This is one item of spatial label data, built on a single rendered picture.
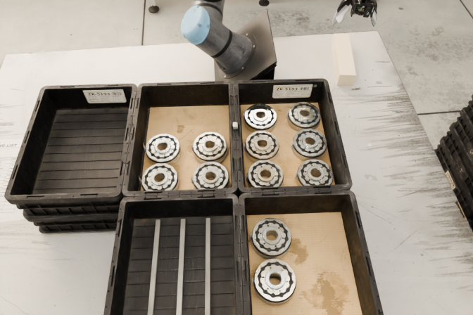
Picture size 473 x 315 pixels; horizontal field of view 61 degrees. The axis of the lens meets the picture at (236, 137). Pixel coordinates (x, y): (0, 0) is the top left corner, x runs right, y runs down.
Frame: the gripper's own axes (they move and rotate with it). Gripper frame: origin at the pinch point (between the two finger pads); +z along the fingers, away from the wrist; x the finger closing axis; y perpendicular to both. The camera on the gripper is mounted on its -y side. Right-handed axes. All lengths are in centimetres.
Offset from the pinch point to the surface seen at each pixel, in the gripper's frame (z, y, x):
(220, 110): 7, 38, -46
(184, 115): 7, 41, -58
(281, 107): 7.0, 35.4, -26.1
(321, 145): 4, 53, -15
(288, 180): 7, 63, -24
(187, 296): 7, 97, -50
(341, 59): 14.0, 3.5, -1.7
